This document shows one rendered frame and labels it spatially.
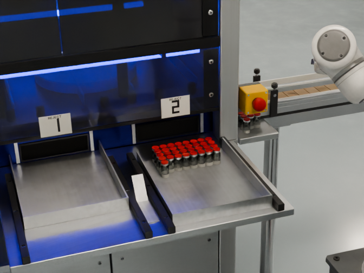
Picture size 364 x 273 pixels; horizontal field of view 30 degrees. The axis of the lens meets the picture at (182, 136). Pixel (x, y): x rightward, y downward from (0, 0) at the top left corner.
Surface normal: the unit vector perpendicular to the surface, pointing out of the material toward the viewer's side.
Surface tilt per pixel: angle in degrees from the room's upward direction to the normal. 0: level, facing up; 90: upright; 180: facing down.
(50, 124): 90
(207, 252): 90
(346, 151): 0
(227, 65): 90
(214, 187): 0
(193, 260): 90
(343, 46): 63
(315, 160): 0
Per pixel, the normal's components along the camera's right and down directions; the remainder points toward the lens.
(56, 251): -0.02, -0.90
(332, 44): -0.26, -0.02
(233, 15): 0.32, 0.42
